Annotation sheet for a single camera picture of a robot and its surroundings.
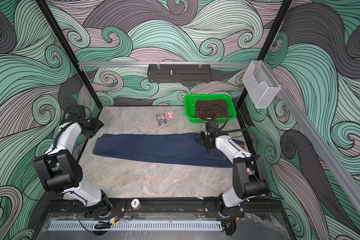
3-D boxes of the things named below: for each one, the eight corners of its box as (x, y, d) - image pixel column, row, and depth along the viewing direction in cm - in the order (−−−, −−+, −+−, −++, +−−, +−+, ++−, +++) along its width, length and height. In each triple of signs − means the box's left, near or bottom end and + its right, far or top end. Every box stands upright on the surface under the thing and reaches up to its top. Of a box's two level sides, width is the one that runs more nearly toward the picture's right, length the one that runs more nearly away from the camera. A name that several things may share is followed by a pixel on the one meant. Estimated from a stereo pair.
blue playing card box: (158, 125, 111) (158, 123, 109) (156, 116, 117) (156, 114, 115) (166, 123, 112) (166, 121, 111) (163, 114, 118) (163, 112, 117)
